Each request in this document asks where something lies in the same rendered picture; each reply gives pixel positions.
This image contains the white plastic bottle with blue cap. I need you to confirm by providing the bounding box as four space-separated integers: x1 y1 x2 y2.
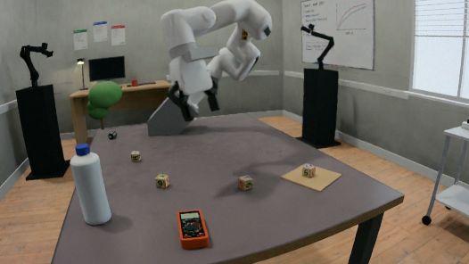
70 144 111 226

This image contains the orange pocket multimeter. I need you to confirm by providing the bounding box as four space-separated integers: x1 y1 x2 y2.
177 210 209 250

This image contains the tan flat mat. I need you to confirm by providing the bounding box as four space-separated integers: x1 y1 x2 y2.
281 163 342 192

